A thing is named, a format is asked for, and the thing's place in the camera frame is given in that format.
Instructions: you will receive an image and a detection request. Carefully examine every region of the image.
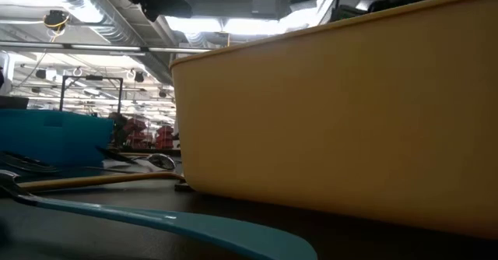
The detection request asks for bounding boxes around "silver metal spoon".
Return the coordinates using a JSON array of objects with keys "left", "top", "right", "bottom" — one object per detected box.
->
[{"left": 96, "top": 146, "right": 177, "bottom": 172}]

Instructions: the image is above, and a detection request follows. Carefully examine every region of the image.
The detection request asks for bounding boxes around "wooden spoon handle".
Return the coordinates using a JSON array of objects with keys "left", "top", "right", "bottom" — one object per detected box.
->
[{"left": 17, "top": 171, "right": 187, "bottom": 194}]

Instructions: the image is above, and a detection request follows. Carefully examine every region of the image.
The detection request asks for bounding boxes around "grey ceiling unit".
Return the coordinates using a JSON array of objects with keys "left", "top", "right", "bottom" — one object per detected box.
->
[{"left": 251, "top": 0, "right": 292, "bottom": 19}]

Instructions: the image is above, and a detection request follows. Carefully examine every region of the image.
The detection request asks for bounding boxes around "person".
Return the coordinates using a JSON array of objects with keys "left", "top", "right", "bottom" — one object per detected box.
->
[{"left": 107, "top": 111, "right": 128, "bottom": 149}]

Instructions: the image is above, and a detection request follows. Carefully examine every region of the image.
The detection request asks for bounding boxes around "red storage rack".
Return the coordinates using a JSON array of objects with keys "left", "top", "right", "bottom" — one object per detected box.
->
[
  {"left": 123, "top": 118, "right": 149, "bottom": 149},
  {"left": 155, "top": 125, "right": 175, "bottom": 149}
]

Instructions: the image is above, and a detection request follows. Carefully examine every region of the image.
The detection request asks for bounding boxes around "teal plastic bin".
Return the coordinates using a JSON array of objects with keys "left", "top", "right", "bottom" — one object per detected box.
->
[{"left": 0, "top": 108, "right": 115, "bottom": 167}]

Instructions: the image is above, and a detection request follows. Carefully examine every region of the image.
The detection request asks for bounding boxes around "yellow plastic bin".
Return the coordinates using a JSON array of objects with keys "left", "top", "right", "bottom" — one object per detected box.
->
[{"left": 170, "top": 0, "right": 498, "bottom": 241}]

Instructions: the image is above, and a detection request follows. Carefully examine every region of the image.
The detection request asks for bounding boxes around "silver ventilation duct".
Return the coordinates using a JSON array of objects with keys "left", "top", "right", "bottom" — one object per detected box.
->
[{"left": 29, "top": 0, "right": 174, "bottom": 86}]

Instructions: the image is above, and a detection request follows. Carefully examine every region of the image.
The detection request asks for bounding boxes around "long metal ceiling rail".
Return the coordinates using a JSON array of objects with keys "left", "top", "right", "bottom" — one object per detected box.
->
[{"left": 0, "top": 40, "right": 213, "bottom": 57}]

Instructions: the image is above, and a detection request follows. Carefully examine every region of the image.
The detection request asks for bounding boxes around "black background rig frame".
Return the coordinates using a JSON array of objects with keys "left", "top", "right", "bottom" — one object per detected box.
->
[{"left": 58, "top": 75, "right": 125, "bottom": 136}]

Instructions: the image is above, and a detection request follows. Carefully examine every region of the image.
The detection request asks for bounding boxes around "black ceiling cable reel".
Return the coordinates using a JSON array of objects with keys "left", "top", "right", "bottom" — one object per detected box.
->
[{"left": 42, "top": 9, "right": 72, "bottom": 32}]

